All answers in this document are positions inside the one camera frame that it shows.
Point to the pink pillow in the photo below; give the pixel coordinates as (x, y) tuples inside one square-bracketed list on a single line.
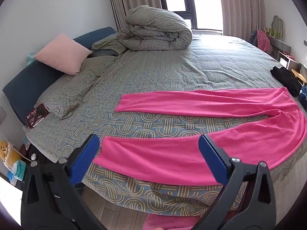
[(62, 52)]

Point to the wavy framed mirror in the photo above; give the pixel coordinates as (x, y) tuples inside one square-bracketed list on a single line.
[(278, 26)]

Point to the pink cloth on chair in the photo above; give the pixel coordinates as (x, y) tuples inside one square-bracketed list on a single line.
[(263, 40)]

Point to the wooden hanger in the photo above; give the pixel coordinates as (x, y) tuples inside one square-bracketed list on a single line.
[(298, 74)]

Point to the teal plush toy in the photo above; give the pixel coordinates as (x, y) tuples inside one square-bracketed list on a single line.
[(30, 58)]

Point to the pink cloth on floor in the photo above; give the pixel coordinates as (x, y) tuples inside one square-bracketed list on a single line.
[(168, 223)]

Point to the grey dresser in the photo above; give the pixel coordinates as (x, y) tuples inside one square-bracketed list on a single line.
[(280, 44)]

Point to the dark framed window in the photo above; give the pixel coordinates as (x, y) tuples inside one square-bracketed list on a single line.
[(203, 4)]

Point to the bed with patterned sheet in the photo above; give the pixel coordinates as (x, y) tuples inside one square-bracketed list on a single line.
[(168, 76)]

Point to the yellow plush toy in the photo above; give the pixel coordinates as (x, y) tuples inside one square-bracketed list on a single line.
[(6, 151)]

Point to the dark blue headboard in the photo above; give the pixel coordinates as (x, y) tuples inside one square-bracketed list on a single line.
[(31, 81)]

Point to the dark red packet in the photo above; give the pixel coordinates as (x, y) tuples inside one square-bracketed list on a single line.
[(37, 116)]

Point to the black garment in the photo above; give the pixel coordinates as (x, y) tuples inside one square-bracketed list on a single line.
[(285, 77)]

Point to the blue cloth item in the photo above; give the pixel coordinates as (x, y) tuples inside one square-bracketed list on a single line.
[(303, 94)]

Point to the pink pants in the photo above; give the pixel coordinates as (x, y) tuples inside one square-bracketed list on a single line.
[(191, 153)]

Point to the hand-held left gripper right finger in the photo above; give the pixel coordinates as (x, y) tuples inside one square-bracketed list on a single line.
[(211, 158)]

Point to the teal tissue pack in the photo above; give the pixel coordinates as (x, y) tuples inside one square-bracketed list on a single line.
[(18, 170)]

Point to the folded patterned duvet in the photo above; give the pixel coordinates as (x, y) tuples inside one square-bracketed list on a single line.
[(156, 28)]

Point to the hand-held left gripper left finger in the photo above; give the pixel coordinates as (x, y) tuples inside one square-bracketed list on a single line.
[(84, 158)]

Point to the patterned pillow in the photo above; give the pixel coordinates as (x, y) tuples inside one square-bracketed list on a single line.
[(72, 93), (108, 44)]

